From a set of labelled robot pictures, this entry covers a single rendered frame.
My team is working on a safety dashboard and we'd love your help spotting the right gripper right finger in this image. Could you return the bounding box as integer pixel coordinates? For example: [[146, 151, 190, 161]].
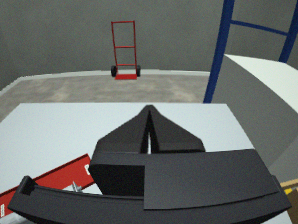
[[149, 104, 206, 154]]

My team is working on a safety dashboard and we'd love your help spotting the red scrap tray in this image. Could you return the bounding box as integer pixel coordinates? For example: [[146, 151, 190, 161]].
[[0, 153, 95, 217]]

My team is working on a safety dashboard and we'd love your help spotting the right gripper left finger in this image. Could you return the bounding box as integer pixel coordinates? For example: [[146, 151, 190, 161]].
[[93, 105, 149, 154]]

